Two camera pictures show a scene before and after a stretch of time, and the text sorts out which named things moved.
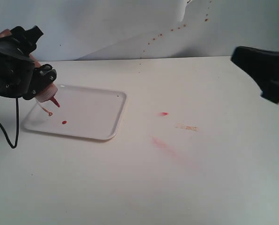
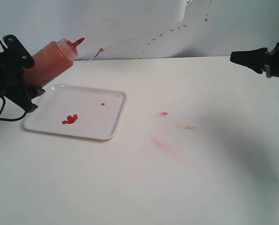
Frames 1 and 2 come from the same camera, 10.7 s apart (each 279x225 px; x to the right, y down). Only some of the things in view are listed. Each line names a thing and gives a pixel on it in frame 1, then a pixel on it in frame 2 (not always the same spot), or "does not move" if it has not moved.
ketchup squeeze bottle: x=44 y=97 → x=51 y=61
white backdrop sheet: x=110 y=29 does not move
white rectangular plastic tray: x=84 y=112 does not move
